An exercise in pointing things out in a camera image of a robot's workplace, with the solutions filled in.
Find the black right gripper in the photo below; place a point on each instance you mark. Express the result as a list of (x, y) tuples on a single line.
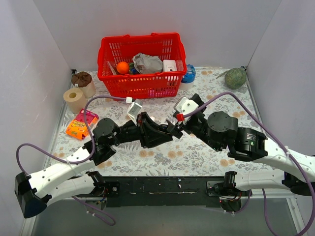
[(184, 126)]

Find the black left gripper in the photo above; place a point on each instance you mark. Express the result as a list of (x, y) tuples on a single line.
[(143, 129)]

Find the black earbud charging case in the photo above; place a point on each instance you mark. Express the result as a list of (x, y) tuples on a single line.
[(165, 128)]

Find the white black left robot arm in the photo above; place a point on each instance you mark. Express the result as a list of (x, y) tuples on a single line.
[(71, 176)]

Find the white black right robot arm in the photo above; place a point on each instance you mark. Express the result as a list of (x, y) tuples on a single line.
[(291, 170)]

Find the blue white wipes canister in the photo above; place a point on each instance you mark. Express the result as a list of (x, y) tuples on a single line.
[(188, 79)]

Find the white small box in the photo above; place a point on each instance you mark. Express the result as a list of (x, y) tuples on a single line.
[(169, 65)]

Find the red plastic shopping basket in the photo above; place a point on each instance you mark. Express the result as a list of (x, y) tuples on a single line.
[(123, 48)]

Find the crumpled grey paper bag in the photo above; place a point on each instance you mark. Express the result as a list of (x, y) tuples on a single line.
[(146, 64)]

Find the orange fruit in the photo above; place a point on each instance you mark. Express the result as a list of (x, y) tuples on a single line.
[(122, 67)]

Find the orange pink candy box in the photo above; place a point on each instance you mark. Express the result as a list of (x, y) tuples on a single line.
[(77, 127)]

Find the beige toilet paper roll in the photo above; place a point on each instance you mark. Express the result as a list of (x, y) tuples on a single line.
[(75, 99)]

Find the green netted melon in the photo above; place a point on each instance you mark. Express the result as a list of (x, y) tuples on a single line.
[(234, 78)]

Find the brown topped paper roll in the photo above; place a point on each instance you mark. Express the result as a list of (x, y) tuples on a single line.
[(83, 80)]

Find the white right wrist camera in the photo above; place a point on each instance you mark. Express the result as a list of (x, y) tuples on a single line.
[(183, 107)]

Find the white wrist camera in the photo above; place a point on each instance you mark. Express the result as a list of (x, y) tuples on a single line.
[(183, 107), (134, 108)]

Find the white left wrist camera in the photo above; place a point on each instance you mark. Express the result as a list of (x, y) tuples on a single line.
[(134, 108)]

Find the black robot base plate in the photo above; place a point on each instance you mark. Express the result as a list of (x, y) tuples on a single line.
[(165, 191)]

